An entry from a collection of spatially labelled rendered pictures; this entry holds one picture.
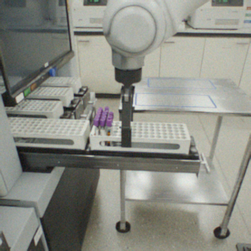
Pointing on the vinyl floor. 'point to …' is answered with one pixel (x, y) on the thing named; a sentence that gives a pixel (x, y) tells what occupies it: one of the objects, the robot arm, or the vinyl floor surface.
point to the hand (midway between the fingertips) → (127, 131)
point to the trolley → (200, 97)
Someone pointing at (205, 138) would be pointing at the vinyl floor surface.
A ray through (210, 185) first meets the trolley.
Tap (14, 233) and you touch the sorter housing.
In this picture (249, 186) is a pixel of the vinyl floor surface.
